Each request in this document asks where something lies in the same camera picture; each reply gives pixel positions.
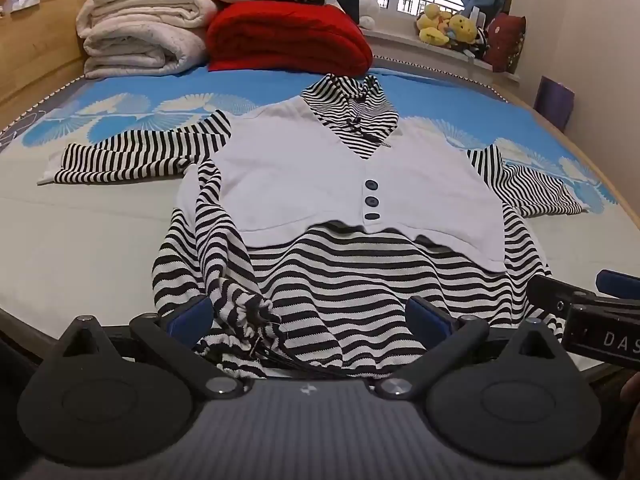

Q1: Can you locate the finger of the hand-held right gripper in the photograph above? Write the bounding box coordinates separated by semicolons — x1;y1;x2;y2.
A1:
596;269;640;304
529;274;599;319

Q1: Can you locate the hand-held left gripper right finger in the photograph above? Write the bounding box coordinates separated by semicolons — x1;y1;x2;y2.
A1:
376;296;568;401

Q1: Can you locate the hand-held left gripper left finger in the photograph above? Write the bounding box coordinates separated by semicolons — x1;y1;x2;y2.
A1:
60;294;242;401

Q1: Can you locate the striped top with white vest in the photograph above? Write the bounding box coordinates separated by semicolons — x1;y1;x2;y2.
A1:
37;74;588;379

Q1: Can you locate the blue patterned bed sheet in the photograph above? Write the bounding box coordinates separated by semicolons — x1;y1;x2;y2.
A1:
0;55;640;391

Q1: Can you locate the purple bag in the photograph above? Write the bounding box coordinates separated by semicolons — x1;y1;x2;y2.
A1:
535;75;576;132

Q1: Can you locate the dark red owl cushion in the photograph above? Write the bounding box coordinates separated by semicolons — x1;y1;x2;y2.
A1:
484;13;528;74

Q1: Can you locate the striped plush toy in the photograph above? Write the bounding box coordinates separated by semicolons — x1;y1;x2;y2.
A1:
462;25;490;60

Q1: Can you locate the yellow plush toy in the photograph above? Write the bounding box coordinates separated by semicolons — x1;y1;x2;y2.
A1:
447;12;479;45
416;3;452;47

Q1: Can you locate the cream folded quilt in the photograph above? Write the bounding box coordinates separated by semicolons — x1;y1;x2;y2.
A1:
76;0;218;80

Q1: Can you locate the red folded blanket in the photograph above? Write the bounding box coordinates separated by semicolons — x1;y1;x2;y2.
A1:
206;1;374;75

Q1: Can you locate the wooden headboard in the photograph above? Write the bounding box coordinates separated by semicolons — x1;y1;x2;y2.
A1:
0;0;117;128

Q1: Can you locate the white plush toy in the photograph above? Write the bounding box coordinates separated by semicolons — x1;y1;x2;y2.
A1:
357;0;382;30

